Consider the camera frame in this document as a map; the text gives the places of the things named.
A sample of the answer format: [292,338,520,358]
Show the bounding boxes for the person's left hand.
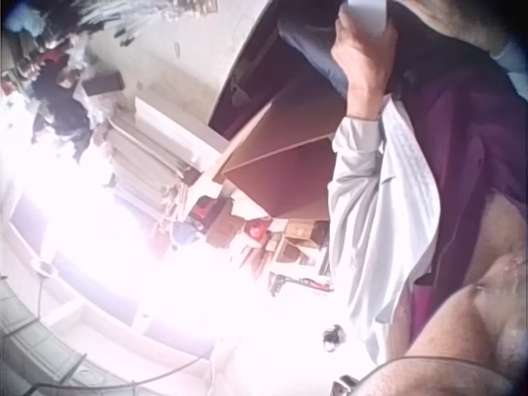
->
[329,8,400,121]

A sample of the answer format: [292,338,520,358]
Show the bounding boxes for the stack of flat cartons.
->
[97,97,226,226]

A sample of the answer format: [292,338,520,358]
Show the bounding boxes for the rack of hanging items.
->
[0,0,219,83]

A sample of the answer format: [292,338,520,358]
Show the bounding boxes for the small brown box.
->
[81,70,126,99]

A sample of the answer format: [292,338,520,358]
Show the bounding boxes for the black and white object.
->
[332,374,360,396]

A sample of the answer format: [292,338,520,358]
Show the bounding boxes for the person's right hand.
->
[406,0,509,51]

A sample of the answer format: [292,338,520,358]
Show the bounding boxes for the red and black tool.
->
[268,270,335,296]

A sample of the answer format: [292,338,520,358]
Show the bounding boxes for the white window frame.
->
[0,193,232,396]

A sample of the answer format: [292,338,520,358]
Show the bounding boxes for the blue cloth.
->
[276,16,351,98]

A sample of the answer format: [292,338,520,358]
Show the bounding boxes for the small black object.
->
[321,325,343,347]

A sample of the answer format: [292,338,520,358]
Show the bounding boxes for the heap of small boxes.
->
[187,193,336,276]

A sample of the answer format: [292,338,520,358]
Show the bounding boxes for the dark round table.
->
[208,0,346,139]

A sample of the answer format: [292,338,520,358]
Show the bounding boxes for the brown cardboard box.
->
[212,98,346,220]

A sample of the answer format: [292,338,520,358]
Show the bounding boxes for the dark clothing heap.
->
[31,53,94,160]

